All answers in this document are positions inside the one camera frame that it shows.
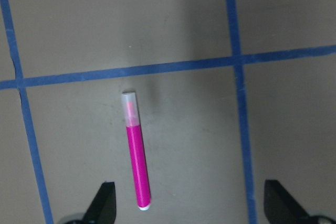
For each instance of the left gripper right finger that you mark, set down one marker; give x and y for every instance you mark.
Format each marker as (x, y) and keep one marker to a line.
(281, 208)

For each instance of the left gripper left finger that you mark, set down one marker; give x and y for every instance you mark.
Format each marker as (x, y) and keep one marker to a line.
(102, 209)

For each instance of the pink marker pen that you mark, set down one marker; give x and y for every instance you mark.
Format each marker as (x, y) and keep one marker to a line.
(136, 149)

